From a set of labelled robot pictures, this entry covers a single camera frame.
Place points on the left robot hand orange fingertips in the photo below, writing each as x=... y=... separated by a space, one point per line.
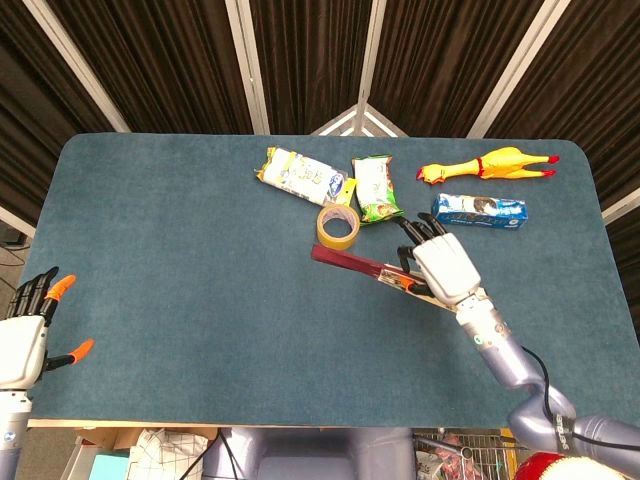
x=20 y=345

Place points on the paper folding fan red ribs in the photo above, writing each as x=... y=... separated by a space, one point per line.
x=350 y=261

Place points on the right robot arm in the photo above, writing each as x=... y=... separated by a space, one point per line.
x=500 y=355

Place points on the brown cardboard box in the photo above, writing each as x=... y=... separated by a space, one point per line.
x=110 y=439

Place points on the teal box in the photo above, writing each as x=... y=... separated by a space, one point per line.
x=107 y=467

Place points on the white checkered cloth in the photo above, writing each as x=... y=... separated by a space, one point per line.
x=165 y=455

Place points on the purple robot torso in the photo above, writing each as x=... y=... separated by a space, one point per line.
x=310 y=455

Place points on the yellow tape roll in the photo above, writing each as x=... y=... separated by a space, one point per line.
x=325 y=239

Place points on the dark brown curtain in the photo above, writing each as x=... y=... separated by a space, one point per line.
x=175 y=60

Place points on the white yellow snack packet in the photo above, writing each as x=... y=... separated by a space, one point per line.
x=300 y=172

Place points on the green white snack packet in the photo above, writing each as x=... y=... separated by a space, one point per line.
x=375 y=187

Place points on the blue biscuit box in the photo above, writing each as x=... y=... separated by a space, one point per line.
x=480 y=212

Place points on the yellow rubber chicken toy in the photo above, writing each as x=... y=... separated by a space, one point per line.
x=495 y=165

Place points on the red white ball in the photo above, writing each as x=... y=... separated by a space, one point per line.
x=550 y=467

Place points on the white metal frame post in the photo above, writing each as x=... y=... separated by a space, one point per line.
x=622 y=206
x=15 y=220
x=372 y=50
x=520 y=65
x=247 y=65
x=77 y=65

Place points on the white triangular frame base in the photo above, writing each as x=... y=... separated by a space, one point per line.
x=359 y=122

